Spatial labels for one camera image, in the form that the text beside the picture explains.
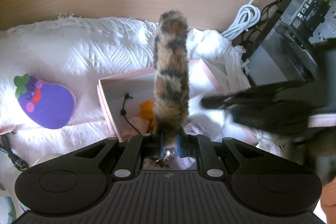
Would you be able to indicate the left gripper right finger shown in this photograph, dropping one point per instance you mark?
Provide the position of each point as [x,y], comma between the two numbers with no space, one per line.
[202,150]

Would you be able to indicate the computer case glass panel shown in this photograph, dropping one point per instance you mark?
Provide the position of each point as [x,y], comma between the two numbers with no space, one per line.
[283,51]

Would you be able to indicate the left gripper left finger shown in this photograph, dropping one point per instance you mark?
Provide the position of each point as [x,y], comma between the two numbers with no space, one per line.
[131,155]

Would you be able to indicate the black cord charm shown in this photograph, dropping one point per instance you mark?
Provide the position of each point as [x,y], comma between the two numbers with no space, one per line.
[135,124]

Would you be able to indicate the calico furry tail keychain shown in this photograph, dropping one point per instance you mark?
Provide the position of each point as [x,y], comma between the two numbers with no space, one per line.
[171,81]

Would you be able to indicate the pink gift box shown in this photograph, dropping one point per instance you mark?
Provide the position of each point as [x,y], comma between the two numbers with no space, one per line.
[123,92]

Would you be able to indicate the white textured blanket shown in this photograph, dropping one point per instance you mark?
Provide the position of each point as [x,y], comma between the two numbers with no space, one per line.
[77,52]

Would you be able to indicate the orange soft toy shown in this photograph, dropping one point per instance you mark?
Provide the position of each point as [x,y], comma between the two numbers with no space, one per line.
[146,110]

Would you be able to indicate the purple eggplant felt plush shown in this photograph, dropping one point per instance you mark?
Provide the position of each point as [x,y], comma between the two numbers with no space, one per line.
[49,105]

